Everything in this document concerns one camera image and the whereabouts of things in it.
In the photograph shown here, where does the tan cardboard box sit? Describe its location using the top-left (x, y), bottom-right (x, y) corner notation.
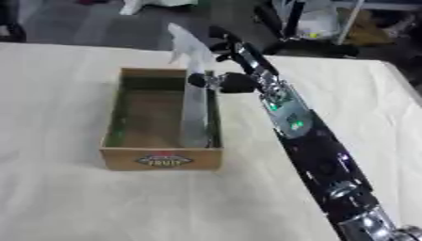
top-left (97, 67), bottom-right (226, 172)

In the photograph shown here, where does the white object on floor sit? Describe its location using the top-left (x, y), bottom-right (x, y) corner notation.
top-left (119, 0), bottom-right (200, 16)

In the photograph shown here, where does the clear plastic bottle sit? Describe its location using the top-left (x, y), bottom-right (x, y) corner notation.
top-left (166, 22), bottom-right (219, 149)

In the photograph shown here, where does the dark object on floor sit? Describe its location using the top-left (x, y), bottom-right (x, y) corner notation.
top-left (0, 0), bottom-right (28, 43)

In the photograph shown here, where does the black tripod stand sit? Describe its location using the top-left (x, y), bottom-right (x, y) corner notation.
top-left (252, 0), bottom-right (362, 58)

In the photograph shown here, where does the white plastic bag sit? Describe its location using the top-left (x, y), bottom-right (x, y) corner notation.
top-left (295, 4), bottom-right (343, 40)

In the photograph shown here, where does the white pole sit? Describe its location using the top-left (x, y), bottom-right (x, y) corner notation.
top-left (334, 0), bottom-right (368, 45)

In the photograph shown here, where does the tan bag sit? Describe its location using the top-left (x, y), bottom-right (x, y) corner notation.
top-left (336, 8), bottom-right (396, 46)

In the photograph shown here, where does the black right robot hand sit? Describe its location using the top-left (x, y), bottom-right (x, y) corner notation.
top-left (186, 24), bottom-right (281, 95)

